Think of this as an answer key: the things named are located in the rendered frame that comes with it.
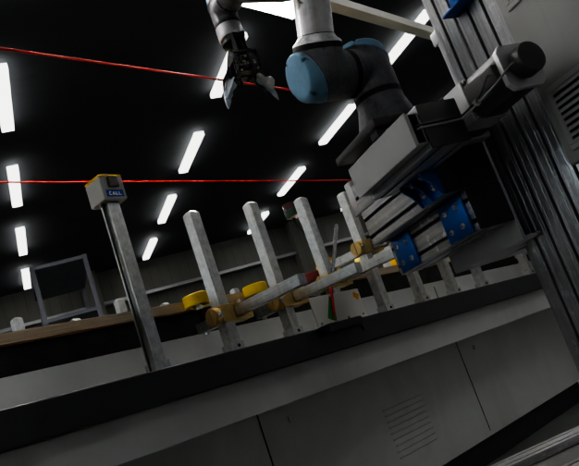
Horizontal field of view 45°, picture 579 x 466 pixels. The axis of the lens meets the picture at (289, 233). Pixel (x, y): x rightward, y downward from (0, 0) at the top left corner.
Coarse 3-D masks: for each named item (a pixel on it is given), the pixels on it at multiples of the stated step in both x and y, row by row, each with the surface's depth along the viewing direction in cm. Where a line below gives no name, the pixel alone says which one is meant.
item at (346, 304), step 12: (312, 300) 219; (324, 300) 223; (336, 300) 227; (348, 300) 231; (360, 300) 236; (324, 312) 221; (336, 312) 225; (348, 312) 229; (360, 312) 233; (324, 324) 218
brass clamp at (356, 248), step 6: (360, 240) 251; (366, 240) 252; (354, 246) 250; (360, 246) 249; (366, 246) 251; (372, 246) 253; (354, 252) 250; (360, 252) 249; (366, 252) 250; (372, 252) 255
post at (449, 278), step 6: (438, 264) 288; (444, 264) 286; (444, 270) 286; (450, 270) 287; (444, 276) 286; (450, 276) 285; (444, 282) 287; (450, 282) 285; (456, 282) 287; (450, 288) 285
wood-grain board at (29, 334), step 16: (384, 272) 288; (176, 304) 207; (208, 304) 215; (80, 320) 183; (96, 320) 186; (112, 320) 190; (128, 320) 193; (0, 336) 167; (16, 336) 169; (32, 336) 172; (48, 336) 175
